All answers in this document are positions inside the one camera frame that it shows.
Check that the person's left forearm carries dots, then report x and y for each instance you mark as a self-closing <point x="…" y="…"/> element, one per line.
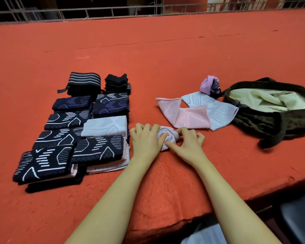
<point x="112" y="211"/>

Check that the single purple black sock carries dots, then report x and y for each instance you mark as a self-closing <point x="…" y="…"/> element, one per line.
<point x="207" y="84"/>

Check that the person's right forearm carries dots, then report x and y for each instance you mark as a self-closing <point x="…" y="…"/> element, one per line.
<point x="239" y="208"/>

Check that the single black white-patterned sock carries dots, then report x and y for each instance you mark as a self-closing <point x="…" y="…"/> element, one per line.
<point x="97" y="149"/>
<point x="56" y="138"/>
<point x="66" y="119"/>

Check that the single navy blue-lined sock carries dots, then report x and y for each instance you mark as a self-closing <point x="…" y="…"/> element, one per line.
<point x="71" y="103"/>

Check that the single navy striped sock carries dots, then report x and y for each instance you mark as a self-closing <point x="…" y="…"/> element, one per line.
<point x="111" y="106"/>

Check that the person's left hand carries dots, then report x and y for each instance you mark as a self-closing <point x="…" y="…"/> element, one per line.
<point x="146" y="144"/>

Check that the person's pale blue clothing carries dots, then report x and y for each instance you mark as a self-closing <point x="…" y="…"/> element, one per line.
<point x="206" y="235"/>

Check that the single black grey-striped sock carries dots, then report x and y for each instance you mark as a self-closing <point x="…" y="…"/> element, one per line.
<point x="112" y="96"/>

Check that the dark grey seat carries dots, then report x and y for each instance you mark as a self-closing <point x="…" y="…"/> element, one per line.
<point x="300" y="218"/>

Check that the person's right hand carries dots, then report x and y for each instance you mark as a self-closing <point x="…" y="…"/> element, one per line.
<point x="190" y="150"/>

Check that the single black white-lined sock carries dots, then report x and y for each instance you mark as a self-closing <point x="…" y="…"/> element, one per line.
<point x="40" y="165"/>

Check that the single navy purple-cuffed sock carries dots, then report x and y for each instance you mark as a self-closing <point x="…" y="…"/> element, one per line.
<point x="56" y="188"/>

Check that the red banner with white print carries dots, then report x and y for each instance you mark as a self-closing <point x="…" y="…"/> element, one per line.
<point x="185" y="2"/>

